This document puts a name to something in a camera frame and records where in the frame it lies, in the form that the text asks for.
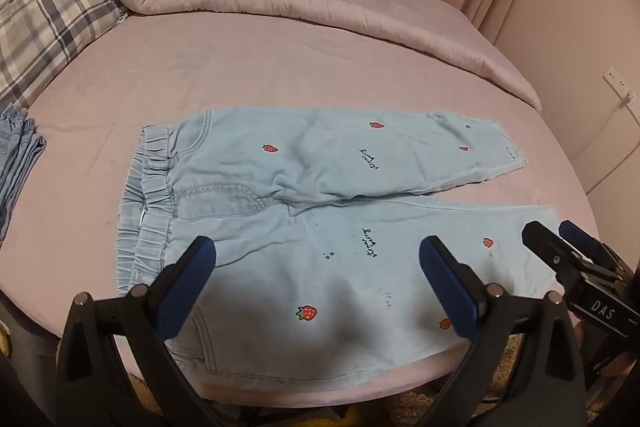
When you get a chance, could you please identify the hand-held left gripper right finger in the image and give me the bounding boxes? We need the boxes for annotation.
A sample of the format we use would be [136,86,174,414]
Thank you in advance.
[419,235,601,427]

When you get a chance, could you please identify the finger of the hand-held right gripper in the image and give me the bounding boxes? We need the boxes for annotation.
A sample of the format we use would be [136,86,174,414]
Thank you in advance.
[558,220,634,281]
[521,220,597,284]

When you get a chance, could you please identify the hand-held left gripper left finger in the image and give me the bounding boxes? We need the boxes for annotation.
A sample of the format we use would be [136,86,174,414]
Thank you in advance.
[54,235,221,427]

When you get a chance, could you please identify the light blue strawberry pants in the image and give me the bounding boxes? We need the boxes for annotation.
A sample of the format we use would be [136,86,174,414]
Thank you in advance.
[116,108,560,394]

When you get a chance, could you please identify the brown fuzzy rug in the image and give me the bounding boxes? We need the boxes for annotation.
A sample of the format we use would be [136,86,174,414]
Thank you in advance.
[125,336,527,427]

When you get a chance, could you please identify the white power strip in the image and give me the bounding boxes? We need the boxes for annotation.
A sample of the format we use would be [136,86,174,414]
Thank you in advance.
[602,65,637,106]

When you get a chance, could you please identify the yellow object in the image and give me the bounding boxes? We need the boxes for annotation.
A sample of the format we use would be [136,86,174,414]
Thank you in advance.
[320,406,362,427]

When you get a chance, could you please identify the stack of folded jeans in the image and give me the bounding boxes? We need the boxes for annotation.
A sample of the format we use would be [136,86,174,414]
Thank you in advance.
[0,105,47,244]

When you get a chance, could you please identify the plaid pillow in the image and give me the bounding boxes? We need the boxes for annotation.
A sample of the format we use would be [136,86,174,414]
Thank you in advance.
[0,0,132,108]

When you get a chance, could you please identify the pink quilt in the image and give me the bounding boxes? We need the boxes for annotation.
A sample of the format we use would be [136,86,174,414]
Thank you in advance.
[95,0,544,114]

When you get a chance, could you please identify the white cable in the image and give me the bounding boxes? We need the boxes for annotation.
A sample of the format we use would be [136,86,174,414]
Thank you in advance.
[572,97,640,160]

